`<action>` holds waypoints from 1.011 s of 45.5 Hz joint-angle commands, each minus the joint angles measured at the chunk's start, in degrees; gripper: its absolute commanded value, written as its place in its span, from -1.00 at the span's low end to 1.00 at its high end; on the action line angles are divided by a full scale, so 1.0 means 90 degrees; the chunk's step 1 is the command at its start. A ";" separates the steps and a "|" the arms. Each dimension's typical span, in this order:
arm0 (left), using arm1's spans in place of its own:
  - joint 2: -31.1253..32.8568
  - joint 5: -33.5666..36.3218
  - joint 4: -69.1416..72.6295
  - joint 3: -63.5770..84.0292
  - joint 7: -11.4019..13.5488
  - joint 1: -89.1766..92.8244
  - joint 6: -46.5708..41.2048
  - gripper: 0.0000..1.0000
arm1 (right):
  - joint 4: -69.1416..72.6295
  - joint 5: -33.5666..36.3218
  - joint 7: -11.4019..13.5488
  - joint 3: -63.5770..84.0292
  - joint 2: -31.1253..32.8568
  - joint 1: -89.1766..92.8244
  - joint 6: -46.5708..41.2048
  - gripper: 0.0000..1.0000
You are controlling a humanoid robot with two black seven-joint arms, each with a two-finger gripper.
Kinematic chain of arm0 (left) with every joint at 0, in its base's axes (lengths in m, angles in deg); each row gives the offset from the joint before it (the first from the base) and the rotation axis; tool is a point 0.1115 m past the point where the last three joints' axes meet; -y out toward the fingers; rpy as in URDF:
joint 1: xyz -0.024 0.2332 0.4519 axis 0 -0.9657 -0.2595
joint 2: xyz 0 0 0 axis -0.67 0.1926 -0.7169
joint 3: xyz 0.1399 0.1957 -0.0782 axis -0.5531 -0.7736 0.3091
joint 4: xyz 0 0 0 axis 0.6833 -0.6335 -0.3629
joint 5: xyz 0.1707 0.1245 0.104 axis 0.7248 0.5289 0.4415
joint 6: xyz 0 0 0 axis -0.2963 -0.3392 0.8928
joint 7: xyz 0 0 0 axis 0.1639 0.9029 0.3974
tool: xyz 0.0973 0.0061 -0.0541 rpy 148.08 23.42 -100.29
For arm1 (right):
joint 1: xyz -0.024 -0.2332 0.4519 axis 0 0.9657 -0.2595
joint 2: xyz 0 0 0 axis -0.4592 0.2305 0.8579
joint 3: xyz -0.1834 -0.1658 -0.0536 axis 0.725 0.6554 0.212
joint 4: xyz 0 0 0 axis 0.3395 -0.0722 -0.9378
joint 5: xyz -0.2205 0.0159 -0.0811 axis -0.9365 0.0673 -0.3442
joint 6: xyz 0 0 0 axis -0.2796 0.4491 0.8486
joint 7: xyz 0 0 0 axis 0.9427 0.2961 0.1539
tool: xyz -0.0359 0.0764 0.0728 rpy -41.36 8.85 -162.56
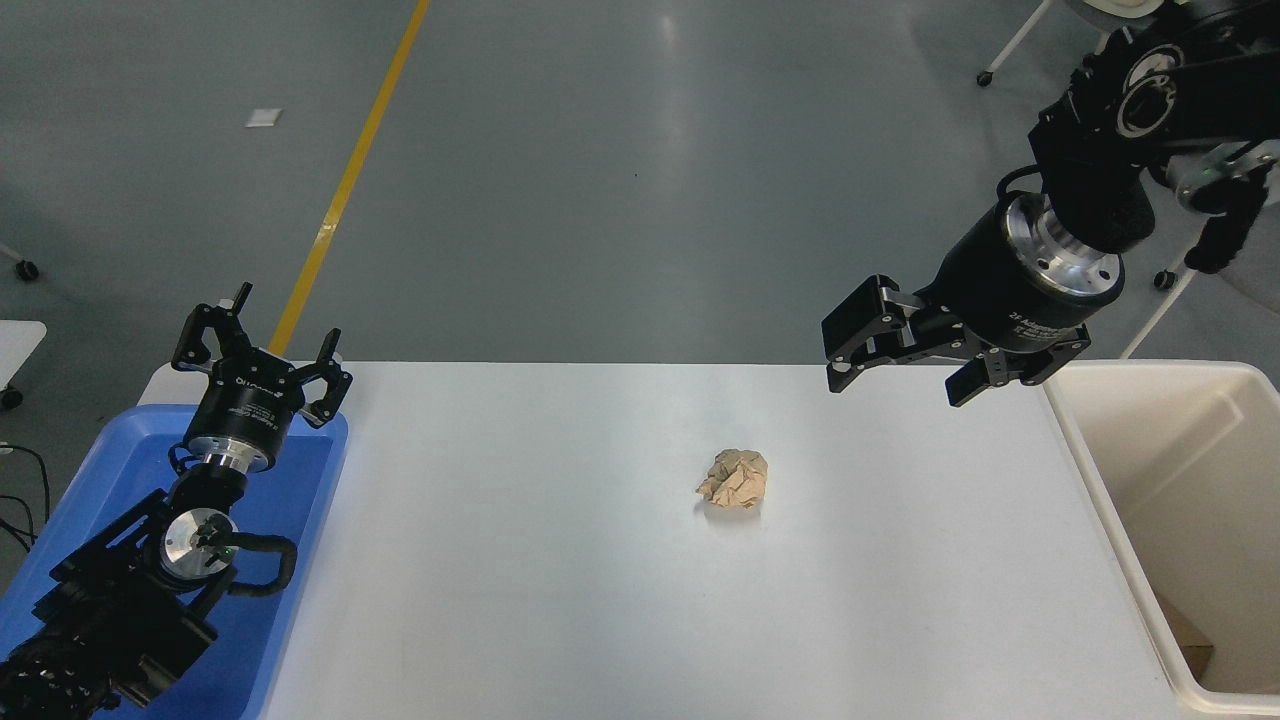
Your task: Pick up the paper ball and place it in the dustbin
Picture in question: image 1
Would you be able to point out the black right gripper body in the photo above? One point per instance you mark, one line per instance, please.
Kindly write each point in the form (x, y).
(1000, 285)

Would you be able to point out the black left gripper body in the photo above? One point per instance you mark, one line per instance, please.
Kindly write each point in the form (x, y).
(245, 405)

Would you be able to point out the tan paper ball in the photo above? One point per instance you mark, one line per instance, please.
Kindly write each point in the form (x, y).
(736, 480)

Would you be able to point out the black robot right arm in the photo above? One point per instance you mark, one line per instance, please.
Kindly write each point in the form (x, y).
(1090, 150)

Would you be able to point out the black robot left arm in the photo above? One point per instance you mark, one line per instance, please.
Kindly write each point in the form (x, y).
(120, 610)

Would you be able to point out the blue plastic tray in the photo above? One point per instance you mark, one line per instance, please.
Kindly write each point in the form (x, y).
(300, 480)

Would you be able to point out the white chair with grey seat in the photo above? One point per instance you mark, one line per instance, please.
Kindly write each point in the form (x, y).
(1165, 280)

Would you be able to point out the small white side table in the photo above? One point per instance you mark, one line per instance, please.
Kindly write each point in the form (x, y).
(18, 345)

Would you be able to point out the chair leg with black caster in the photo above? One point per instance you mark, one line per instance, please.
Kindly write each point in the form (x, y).
(26, 270)

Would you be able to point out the large pale bin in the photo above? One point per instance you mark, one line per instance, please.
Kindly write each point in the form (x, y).
(1200, 480)

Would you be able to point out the white paper scrap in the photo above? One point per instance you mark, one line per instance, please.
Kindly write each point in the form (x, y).
(263, 117)

